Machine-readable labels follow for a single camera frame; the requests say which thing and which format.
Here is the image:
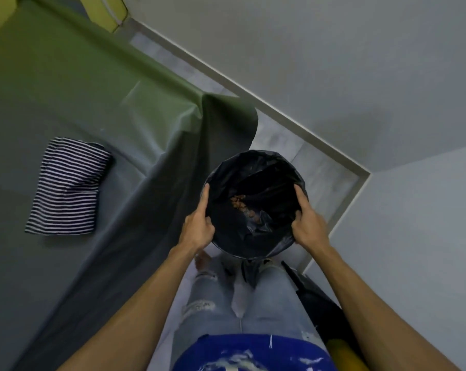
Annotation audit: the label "person's right hand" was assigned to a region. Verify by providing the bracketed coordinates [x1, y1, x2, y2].
[291, 184, 331, 252]

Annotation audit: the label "person's left hand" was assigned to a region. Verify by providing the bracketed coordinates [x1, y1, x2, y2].
[178, 184, 216, 254]

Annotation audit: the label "black bin with bag liner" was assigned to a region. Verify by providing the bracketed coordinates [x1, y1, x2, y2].
[200, 150, 307, 288]

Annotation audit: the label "person's right forearm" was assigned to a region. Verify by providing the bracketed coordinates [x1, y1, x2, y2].
[306, 244, 466, 371]

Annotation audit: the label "person's left forearm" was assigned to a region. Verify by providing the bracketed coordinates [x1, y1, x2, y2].
[57, 244, 203, 371]

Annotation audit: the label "brown crumbs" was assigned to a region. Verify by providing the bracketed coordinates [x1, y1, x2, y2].
[229, 194, 262, 225]

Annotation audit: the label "light blue ripped jeans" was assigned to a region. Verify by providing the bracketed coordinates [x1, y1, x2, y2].
[171, 252, 325, 368]

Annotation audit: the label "folded black white striped cloth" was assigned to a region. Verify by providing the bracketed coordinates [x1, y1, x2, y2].
[25, 137, 114, 236]

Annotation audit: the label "blue paint-stained shirt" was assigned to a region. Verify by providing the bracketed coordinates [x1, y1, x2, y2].
[172, 334, 338, 371]

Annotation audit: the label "green tablecloth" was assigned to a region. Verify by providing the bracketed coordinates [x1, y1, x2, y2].
[0, 0, 259, 371]

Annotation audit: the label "yellow round object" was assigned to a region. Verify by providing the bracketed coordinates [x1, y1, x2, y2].
[326, 338, 369, 371]

